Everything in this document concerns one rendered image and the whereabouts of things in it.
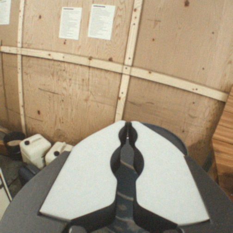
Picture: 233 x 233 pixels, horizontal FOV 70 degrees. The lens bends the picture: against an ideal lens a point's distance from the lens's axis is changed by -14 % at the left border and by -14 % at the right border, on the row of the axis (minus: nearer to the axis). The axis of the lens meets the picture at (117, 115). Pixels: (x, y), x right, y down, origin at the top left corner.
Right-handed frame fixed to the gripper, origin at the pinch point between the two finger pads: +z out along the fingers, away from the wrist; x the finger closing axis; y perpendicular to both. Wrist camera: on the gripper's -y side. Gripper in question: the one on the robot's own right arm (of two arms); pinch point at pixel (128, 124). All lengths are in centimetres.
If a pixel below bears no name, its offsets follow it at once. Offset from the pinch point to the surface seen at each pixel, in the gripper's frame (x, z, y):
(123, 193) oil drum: 0, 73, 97
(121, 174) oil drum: -2, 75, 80
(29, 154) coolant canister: -97, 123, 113
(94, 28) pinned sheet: -30, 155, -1
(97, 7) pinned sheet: -27, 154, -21
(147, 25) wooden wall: 14, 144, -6
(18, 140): -136, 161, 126
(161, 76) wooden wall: 26, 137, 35
